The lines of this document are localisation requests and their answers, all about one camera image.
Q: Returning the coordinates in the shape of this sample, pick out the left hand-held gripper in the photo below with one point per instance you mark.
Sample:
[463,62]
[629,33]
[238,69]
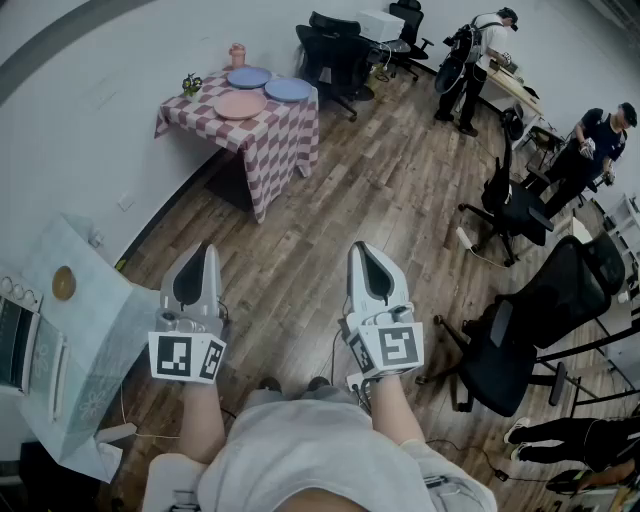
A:
[172,355]

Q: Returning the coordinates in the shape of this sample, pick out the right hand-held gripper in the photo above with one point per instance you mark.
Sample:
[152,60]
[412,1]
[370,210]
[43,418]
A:
[395,350]

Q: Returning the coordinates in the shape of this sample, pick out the big pink plate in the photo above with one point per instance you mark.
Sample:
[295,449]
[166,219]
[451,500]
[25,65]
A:
[241,105]

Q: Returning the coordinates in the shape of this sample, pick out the big blue plate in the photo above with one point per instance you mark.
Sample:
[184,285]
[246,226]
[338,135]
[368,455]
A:
[288,90]
[249,78]

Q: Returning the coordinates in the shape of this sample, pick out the person's left forearm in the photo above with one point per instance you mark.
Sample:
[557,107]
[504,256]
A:
[200,420]

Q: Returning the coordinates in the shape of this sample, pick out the person's right forearm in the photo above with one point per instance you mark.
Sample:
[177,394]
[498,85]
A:
[395,410]

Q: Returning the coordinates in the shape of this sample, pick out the pale blue cloth covered table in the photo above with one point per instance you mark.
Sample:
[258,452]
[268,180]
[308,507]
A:
[105,325]

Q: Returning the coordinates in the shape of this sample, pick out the person's dark shoe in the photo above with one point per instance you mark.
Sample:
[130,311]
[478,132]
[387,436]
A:
[318,384]
[270,384]

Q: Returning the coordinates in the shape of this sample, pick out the wooden bowl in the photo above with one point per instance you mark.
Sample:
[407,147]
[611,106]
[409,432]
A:
[64,283]

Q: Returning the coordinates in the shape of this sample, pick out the person's grey trousers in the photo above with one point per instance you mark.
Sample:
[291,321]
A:
[295,394]

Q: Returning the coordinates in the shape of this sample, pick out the black mesh office chair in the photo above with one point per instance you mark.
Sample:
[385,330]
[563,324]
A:
[332,65]
[505,365]

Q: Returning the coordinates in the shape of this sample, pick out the red white checkered tablecloth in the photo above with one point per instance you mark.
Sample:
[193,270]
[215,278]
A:
[280,145]

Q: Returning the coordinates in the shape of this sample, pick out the white toaster oven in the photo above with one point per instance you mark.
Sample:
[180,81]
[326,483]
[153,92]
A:
[15,340]

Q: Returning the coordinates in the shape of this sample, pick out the person's grey shirt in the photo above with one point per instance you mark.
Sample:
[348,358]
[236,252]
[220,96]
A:
[310,460]

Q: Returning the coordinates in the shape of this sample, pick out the potted purple yellow flowers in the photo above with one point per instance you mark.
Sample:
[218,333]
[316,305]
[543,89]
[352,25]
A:
[191,85]

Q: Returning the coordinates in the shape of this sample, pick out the black round hanging device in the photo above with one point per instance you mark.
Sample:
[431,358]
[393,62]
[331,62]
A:
[449,75]

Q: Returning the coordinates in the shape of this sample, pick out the white wooden desk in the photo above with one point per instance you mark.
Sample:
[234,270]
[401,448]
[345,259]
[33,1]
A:
[505,85]

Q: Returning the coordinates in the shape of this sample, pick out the white shelf unit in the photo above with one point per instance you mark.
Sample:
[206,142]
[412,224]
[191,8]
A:
[625,225]

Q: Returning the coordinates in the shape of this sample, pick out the black backpack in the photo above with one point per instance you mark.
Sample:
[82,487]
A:
[462,42]

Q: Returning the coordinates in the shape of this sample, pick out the white box appliance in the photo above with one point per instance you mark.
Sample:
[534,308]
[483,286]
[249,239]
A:
[380,24]

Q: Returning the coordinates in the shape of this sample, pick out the white wall socket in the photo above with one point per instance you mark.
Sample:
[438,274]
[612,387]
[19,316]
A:
[126,203]

